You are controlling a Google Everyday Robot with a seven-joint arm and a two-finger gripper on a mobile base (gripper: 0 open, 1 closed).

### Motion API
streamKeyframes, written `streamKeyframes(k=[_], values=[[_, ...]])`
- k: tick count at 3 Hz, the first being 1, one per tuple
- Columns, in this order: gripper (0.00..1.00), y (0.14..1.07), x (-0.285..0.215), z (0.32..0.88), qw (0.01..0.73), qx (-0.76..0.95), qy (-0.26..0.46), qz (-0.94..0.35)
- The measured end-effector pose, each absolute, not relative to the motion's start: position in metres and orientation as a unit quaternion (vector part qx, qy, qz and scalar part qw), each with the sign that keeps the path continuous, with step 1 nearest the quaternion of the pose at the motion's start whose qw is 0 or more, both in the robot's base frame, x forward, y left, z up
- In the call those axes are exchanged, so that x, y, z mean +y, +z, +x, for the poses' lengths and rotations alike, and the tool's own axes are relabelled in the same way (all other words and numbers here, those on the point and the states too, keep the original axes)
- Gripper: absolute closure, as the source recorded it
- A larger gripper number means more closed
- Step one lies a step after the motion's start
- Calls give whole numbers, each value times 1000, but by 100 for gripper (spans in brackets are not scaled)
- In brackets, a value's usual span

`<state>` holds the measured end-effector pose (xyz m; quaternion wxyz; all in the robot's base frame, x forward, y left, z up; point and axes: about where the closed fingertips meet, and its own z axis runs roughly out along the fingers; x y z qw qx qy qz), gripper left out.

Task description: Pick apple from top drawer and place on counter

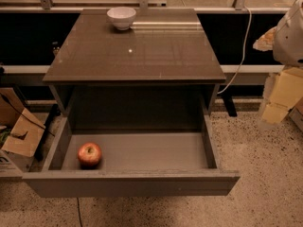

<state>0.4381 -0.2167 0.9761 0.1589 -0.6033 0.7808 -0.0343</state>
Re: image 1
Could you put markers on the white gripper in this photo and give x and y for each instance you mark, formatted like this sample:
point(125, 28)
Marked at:
point(290, 40)

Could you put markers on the red apple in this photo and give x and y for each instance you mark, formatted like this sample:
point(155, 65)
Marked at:
point(89, 154)

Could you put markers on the open grey top drawer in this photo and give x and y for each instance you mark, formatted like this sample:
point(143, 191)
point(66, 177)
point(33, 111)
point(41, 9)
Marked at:
point(135, 165)

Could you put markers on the white ceramic bowl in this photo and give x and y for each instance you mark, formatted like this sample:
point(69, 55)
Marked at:
point(121, 17)

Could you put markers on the brown cardboard box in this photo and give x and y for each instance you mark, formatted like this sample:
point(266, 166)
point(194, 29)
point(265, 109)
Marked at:
point(21, 133)

